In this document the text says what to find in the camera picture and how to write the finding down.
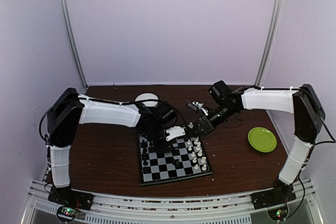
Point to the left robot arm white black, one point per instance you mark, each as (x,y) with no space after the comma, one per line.
(146,113)

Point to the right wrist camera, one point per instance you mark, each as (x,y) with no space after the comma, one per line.
(198,107)

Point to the green plate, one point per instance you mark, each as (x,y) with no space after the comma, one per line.
(262,139)

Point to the black chess pieces pile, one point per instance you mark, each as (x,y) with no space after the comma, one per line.
(174,161)

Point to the black white chessboard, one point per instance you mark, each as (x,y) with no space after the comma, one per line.
(185,159)

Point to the black pawn piece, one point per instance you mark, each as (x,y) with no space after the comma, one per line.
(144,155)

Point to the aluminium front rail frame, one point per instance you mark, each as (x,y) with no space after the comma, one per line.
(231,208)

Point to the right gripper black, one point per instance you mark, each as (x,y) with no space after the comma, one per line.
(205,124)

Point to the left aluminium corner post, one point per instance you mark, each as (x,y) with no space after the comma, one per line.
(72,43)

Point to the aluminium corner post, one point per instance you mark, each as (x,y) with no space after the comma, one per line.
(270,40)
(72,43)

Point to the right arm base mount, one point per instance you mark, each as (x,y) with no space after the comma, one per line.
(275,200)

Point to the white ceramic bowl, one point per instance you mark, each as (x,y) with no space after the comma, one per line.
(148,99)

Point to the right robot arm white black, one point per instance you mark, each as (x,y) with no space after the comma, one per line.
(301,102)

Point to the right aluminium corner post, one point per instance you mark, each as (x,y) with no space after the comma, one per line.
(270,40)

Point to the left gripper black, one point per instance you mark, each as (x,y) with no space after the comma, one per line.
(160,148)

